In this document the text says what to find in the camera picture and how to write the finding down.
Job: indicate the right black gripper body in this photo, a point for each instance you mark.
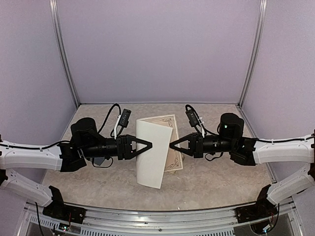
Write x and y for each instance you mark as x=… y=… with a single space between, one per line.
x=198 y=144

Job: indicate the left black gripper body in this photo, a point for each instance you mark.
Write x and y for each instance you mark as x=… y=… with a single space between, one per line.
x=121 y=147

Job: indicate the beige lined letter paper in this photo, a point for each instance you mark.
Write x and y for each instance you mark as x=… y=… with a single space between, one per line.
x=154 y=163

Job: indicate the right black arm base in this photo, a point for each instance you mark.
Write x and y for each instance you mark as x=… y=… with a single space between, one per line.
x=262 y=208

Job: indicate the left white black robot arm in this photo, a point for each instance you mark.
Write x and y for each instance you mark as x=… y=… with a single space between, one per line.
x=63 y=156

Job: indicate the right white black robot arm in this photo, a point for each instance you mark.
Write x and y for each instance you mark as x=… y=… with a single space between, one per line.
x=253 y=151

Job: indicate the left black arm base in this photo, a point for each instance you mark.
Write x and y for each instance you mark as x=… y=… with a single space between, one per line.
x=59 y=210

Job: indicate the blue grey envelope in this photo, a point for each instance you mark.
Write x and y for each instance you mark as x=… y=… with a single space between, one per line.
x=98 y=161

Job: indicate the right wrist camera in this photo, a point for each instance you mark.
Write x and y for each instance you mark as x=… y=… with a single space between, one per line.
x=195 y=120

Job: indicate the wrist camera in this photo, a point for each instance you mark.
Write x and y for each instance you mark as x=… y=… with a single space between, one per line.
x=195 y=120
x=122 y=122

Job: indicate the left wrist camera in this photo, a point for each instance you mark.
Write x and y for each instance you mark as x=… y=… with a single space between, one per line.
x=122 y=122

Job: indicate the front aluminium frame rail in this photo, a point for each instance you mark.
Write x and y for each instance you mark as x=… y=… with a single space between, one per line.
x=97 y=221

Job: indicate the left aluminium corner post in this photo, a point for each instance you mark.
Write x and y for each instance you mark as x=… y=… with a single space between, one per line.
x=62 y=52

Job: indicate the aluminium corner post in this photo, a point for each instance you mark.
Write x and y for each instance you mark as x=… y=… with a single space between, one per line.
x=62 y=52
x=254 y=52

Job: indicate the right aluminium corner post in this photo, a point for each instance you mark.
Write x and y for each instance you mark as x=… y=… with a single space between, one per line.
x=254 y=52

